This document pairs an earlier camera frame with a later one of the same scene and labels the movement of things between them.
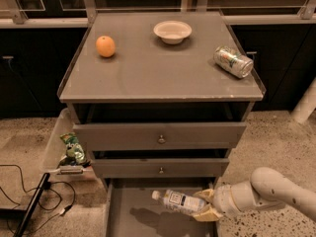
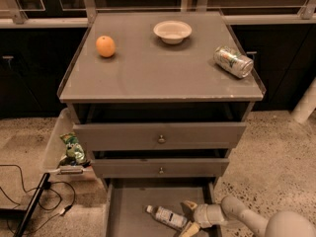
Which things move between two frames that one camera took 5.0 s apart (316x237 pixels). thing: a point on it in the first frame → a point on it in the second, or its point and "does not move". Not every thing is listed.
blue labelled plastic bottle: [177, 199] → [168, 216]
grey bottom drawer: [132, 211] does not move
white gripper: [222, 197] → [203, 215]
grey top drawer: [122, 136] does not move
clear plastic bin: [56, 151] does not move
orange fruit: [106, 46] does not move
